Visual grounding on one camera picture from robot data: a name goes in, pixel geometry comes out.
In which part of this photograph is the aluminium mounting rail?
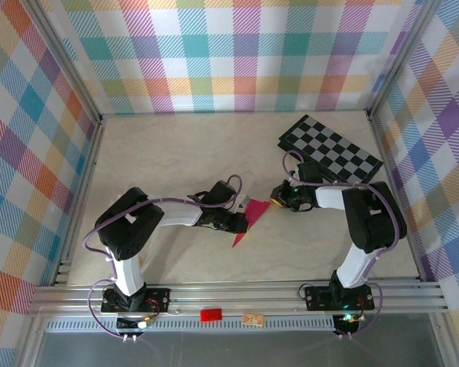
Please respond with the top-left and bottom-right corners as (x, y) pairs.
(26, 281), (448, 318)

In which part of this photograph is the black controller board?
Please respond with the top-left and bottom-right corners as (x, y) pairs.
(116, 315), (156, 333)
(334, 312), (364, 333)

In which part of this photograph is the pink paper sheet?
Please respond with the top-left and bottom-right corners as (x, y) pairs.
(231, 198), (272, 250)

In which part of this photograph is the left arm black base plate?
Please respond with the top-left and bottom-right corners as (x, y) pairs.
(101, 287), (172, 313)

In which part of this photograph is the aluminium frame post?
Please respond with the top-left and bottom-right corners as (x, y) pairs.
(366, 0), (444, 118)
(24, 0), (105, 124)

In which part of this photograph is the black grey folded chessboard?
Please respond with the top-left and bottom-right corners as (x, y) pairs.
(277, 114), (385, 189)

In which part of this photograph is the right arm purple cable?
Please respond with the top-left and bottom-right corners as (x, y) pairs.
(282, 150), (408, 340)

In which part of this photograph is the red label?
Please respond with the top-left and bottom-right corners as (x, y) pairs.
(200, 308), (223, 323)

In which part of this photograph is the grey slotted cable duct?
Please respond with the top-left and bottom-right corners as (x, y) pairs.
(45, 319), (336, 333)

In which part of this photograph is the grey metal plate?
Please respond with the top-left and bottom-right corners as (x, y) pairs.
(22, 330), (456, 367)

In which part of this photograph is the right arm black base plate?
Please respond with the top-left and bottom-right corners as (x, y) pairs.
(304, 284), (376, 311)

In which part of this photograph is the aluminium side rail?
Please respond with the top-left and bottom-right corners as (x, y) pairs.
(366, 110), (425, 282)
(51, 114), (107, 287)

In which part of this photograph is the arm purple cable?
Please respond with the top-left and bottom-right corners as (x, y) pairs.
(282, 150), (408, 340)
(83, 174), (243, 341)

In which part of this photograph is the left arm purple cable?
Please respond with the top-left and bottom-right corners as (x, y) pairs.
(83, 174), (243, 341)

